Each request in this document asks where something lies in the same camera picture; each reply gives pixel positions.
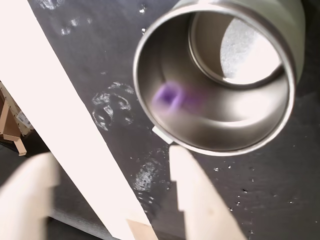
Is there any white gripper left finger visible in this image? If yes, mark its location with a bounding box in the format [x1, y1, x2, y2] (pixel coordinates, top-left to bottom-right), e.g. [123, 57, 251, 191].
[0, 151, 61, 240]

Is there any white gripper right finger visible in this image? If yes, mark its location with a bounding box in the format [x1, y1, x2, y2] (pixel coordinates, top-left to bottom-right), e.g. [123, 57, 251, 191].
[169, 145, 248, 240]

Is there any purple ribbed pen grip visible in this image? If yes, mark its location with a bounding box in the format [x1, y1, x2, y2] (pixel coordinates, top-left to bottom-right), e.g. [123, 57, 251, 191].
[151, 80, 201, 112]

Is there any stainless steel cup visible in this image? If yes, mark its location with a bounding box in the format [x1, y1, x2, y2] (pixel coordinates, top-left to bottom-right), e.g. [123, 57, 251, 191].
[132, 0, 307, 157]

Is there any cardboard box with white label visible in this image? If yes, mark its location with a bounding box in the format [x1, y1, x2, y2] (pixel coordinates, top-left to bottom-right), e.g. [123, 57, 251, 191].
[0, 79, 35, 141]

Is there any black textured table mat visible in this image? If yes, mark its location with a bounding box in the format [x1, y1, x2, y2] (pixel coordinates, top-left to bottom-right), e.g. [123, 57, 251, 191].
[26, 0, 320, 240]

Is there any light wooden frame stand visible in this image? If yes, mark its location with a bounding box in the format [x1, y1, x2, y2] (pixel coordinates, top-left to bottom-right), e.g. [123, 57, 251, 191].
[0, 98, 28, 158]

